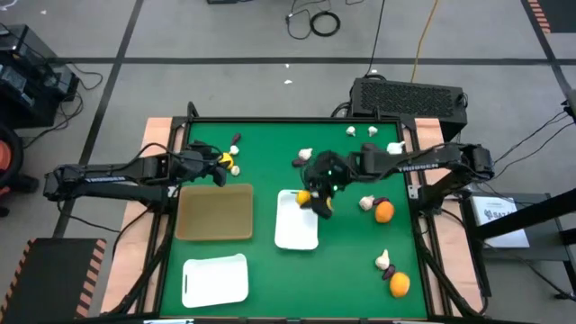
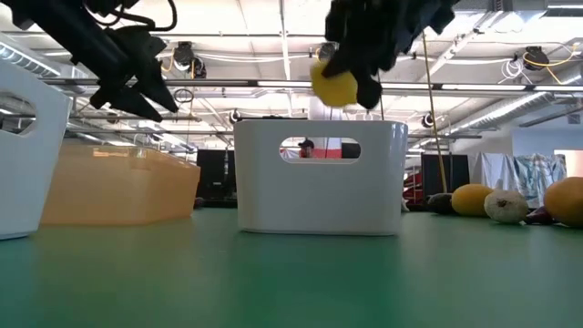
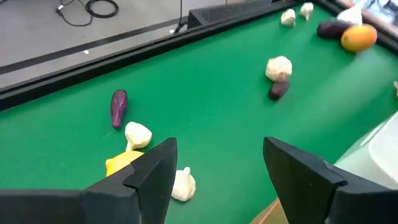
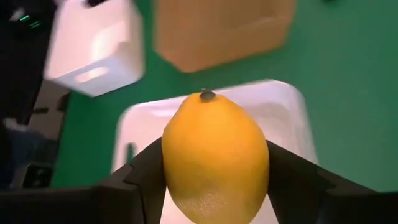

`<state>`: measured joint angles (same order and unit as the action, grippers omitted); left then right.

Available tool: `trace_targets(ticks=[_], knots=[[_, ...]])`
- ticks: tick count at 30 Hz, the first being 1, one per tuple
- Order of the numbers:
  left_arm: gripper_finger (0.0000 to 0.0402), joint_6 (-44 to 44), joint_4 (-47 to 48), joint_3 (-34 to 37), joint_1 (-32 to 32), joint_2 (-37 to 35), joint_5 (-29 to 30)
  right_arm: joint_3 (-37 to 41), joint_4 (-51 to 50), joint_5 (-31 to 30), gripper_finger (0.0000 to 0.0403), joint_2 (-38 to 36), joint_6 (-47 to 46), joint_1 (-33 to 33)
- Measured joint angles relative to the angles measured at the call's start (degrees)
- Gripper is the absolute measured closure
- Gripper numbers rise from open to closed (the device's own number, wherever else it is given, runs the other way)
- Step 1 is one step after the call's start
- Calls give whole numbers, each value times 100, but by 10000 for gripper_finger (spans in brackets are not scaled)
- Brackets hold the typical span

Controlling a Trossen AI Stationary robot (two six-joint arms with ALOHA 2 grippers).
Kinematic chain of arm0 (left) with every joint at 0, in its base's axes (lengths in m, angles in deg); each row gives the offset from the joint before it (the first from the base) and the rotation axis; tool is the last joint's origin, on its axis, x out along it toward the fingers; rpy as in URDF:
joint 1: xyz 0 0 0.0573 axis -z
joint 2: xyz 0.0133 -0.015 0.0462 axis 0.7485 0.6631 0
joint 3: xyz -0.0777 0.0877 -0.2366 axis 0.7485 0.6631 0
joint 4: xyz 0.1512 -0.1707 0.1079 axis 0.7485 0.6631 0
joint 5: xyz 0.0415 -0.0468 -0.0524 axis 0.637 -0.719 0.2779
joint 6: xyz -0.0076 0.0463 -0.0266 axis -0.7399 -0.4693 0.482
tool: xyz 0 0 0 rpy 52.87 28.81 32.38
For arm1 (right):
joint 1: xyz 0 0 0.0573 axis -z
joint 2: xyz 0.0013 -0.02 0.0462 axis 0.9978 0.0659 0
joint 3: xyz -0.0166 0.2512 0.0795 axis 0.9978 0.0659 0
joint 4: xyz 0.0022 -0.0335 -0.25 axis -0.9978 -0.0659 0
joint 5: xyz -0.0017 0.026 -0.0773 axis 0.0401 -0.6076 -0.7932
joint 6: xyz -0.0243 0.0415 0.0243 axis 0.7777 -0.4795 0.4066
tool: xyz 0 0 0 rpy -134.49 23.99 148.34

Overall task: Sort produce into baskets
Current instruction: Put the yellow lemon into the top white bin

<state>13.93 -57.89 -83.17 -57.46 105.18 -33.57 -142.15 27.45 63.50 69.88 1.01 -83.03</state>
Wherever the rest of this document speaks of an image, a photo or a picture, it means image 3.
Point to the deep orange fruit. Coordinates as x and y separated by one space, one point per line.
359 38

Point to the small yellow white piece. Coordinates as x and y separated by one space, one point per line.
288 17

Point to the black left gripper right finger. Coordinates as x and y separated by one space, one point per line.
311 193

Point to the yellow lemon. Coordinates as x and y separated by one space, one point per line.
119 161

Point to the black table frame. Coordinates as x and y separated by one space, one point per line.
77 76

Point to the large white garlic bulb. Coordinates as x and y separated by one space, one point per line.
351 14

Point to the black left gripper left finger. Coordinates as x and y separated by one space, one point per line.
93 208

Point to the large dark purple eggplant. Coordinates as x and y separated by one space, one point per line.
331 29

